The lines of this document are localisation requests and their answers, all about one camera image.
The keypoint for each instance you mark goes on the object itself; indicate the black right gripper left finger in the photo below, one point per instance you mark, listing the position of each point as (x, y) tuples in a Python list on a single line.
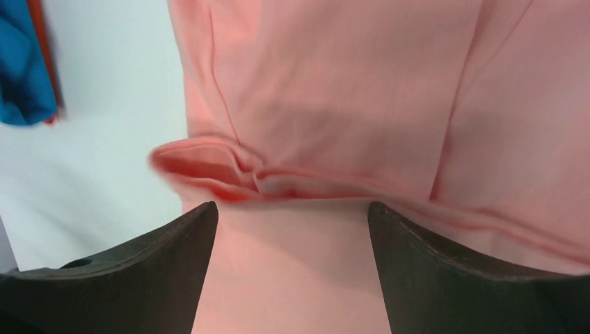
[(149, 284)]

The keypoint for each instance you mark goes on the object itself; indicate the folded orange t shirt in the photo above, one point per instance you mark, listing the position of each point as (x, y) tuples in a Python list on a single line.
[(43, 33)]

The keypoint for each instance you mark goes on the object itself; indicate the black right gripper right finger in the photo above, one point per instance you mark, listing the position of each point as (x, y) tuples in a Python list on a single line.
[(431, 284)]

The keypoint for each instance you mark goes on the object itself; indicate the folded blue t shirt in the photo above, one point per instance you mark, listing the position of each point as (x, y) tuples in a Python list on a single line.
[(27, 97)]

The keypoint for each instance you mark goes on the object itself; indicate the pink t shirt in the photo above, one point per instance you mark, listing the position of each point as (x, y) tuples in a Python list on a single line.
[(470, 118)]

